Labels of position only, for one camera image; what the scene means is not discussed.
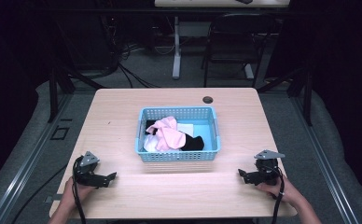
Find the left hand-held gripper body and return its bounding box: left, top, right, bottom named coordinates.
left=73, top=150, right=109, bottom=188

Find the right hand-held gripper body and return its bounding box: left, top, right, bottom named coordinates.
left=252, top=149, right=286, bottom=187

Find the person's left hand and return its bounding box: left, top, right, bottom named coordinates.
left=62, top=176, right=97, bottom=209

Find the person's right hand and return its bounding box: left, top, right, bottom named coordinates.
left=256, top=175, right=299, bottom=205

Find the white cloth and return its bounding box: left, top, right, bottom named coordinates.
left=176, top=122, right=195, bottom=138
left=143, top=136, right=162, bottom=154

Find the light blue plastic basket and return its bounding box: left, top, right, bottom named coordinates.
left=134, top=105, right=222, bottom=163

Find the black cloth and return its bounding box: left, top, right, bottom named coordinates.
left=180, top=133, right=206, bottom=152
left=144, top=119, right=159, bottom=136

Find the pink cloth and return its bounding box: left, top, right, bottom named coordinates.
left=150, top=116, right=188, bottom=153

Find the black metal stand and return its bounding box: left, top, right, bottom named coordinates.
left=256, top=65, right=314, bottom=127
left=46, top=60, right=108, bottom=124

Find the black folding chair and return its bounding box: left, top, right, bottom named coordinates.
left=201, top=12, right=280, bottom=89

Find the white desk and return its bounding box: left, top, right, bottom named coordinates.
left=153, top=0, right=291, bottom=80

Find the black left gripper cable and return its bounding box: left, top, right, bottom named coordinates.
left=72, top=156, right=88, bottom=224

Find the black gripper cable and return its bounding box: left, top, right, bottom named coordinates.
left=270, top=167, right=286, bottom=224
left=72, top=156, right=88, bottom=224

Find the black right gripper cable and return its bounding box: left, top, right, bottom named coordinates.
left=270, top=167, right=286, bottom=224

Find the black floor cable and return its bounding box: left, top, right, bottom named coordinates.
left=10, top=163, right=69, bottom=224

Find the grey metal floor rail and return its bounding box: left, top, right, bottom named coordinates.
left=0, top=92, right=75, bottom=224
left=288, top=91, right=361, bottom=224

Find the bundle of black floor cables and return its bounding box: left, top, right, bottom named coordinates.
left=101, top=15, right=163, bottom=90

